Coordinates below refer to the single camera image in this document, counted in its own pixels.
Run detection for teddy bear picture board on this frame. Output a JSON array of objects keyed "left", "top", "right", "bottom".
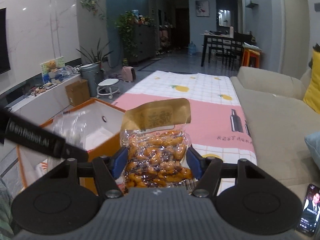
[{"left": 41, "top": 56, "right": 65, "bottom": 83}]

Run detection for beige sofa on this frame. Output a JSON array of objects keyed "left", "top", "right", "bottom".
[{"left": 231, "top": 67, "right": 319, "bottom": 199}]

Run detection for clear bag orange snacks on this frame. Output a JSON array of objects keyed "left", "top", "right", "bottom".
[{"left": 120, "top": 98, "right": 194, "bottom": 190}]

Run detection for blue water bottle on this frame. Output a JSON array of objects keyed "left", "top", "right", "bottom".
[{"left": 188, "top": 42, "right": 197, "bottom": 55}]

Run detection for dark dining table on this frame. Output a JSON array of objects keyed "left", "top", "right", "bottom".
[{"left": 201, "top": 32, "right": 257, "bottom": 69}]

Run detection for yellow cushion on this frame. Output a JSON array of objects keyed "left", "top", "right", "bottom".
[{"left": 303, "top": 49, "right": 320, "bottom": 114}]

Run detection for potted long-leaf plant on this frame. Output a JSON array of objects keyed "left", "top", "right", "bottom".
[{"left": 76, "top": 38, "right": 113, "bottom": 63}]

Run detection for dark grey cabinet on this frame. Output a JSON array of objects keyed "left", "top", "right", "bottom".
[{"left": 131, "top": 24, "right": 156, "bottom": 63}]

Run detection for smartphone with lit screen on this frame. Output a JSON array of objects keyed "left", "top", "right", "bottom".
[{"left": 296, "top": 184, "right": 320, "bottom": 237}]

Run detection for grey trash bin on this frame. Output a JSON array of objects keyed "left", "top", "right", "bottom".
[{"left": 79, "top": 63, "right": 102, "bottom": 97}]

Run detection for light blue cushion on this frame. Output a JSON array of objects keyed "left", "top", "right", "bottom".
[{"left": 304, "top": 131, "right": 320, "bottom": 168}]

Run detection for pink small heater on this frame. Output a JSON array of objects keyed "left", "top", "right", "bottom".
[{"left": 121, "top": 66, "right": 136, "bottom": 82}]

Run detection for white round rolling stool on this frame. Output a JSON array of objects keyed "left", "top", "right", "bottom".
[{"left": 97, "top": 78, "right": 120, "bottom": 100}]

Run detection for wall picture frame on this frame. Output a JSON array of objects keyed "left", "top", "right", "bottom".
[{"left": 195, "top": 1, "right": 210, "bottom": 17}]

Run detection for green leafy climbing plant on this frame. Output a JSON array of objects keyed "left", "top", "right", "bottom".
[{"left": 114, "top": 11, "right": 155, "bottom": 59}]

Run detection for black television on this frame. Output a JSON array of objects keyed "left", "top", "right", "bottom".
[{"left": 0, "top": 8, "right": 10, "bottom": 74}]

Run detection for orange stool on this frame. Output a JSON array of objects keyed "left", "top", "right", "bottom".
[{"left": 241, "top": 48, "right": 261, "bottom": 68}]

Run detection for brown cardboard box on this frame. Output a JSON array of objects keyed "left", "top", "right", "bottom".
[{"left": 65, "top": 79, "right": 90, "bottom": 106}]

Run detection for pink white picnic mat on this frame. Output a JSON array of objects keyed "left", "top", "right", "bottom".
[{"left": 115, "top": 71, "right": 257, "bottom": 191}]

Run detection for orange white storage box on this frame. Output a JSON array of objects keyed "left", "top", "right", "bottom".
[{"left": 16, "top": 98, "right": 125, "bottom": 188}]

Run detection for white tv cabinet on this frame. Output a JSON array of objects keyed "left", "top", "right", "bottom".
[{"left": 6, "top": 74, "right": 81, "bottom": 125}]

